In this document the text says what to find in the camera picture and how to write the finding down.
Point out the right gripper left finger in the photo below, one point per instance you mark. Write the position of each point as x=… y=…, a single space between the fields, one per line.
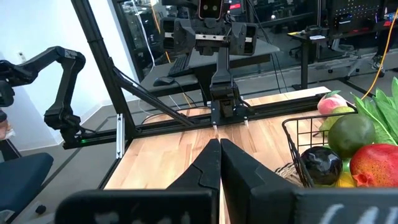
x=174 y=205

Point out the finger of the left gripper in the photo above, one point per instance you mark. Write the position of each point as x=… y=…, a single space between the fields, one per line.
x=241 y=39
x=184 y=34

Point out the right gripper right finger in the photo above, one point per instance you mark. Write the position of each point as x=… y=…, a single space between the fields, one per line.
x=264 y=205

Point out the dark purple mangosteen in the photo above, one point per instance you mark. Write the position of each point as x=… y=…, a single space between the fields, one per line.
x=321 y=165

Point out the yellow banana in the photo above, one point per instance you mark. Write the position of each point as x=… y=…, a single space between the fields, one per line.
x=345 y=181

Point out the dark green avocado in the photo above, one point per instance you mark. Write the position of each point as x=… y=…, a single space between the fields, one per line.
x=351 y=135

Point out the red apple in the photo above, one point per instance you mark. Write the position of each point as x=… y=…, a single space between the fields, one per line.
x=376 y=165

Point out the green leaf vegetable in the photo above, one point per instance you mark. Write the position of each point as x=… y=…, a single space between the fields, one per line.
x=385 y=115

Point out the black keyboard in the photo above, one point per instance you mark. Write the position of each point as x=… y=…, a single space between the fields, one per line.
x=180 y=66

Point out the round woven straw mat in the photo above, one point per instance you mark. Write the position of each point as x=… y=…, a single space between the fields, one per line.
x=287 y=174

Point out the black computer mouse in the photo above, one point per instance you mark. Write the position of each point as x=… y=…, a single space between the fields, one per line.
x=163 y=81

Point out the black standing desk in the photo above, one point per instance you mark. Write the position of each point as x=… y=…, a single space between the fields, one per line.
x=306 y=62

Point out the pink peach with green leaf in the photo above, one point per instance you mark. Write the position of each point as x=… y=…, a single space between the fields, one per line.
x=329 y=104

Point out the black perforated panel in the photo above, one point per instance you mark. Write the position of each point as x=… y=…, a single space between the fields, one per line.
x=354 y=15

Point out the light green pear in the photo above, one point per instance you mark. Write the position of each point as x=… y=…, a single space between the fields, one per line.
x=339 y=112

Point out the dark blue chair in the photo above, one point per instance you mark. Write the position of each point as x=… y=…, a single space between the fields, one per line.
x=21 y=177

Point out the person's hand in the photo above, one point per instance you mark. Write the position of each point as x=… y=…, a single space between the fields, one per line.
x=4 y=129

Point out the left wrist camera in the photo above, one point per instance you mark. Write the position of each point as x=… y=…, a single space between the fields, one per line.
x=211 y=7

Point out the black central robot mount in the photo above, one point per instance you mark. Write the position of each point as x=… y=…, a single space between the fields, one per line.
x=264 y=49

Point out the black aluminium frame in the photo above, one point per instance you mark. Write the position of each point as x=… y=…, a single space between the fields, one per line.
x=104 y=62

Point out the silver metal bracket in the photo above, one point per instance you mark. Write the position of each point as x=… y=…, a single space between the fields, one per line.
x=119 y=137

